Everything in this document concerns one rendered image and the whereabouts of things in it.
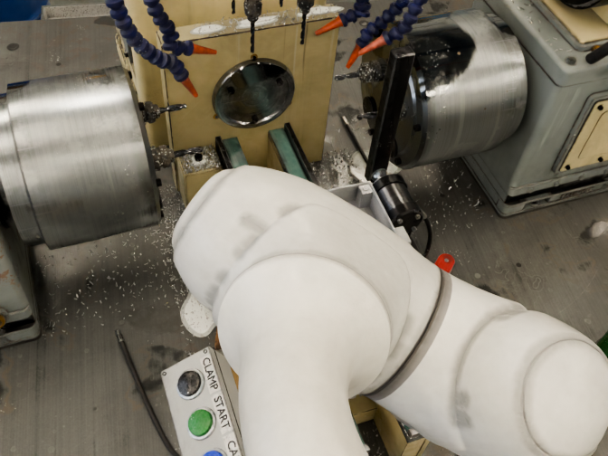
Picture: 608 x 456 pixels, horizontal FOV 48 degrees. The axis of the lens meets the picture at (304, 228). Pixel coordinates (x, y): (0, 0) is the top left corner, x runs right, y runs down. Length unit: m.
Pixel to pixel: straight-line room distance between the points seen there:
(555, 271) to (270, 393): 1.07
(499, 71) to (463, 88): 0.07
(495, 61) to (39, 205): 0.72
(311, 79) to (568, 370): 0.91
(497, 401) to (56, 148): 0.71
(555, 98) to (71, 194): 0.76
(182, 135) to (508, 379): 0.92
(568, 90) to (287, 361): 0.93
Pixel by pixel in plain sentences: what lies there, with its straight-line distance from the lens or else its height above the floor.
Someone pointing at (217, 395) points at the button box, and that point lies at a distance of 0.81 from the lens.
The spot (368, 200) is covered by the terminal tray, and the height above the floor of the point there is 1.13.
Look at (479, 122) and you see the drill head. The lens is 1.16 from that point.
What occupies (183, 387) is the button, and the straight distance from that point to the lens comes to 0.83.
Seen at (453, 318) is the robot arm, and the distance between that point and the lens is 0.44.
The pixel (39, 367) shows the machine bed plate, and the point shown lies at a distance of 1.18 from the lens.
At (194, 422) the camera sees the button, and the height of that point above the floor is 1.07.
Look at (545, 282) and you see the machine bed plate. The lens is 1.34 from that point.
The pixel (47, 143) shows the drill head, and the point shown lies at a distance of 0.98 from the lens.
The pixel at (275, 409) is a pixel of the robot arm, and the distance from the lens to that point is 0.33.
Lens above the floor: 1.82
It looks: 52 degrees down
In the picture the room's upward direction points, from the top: 7 degrees clockwise
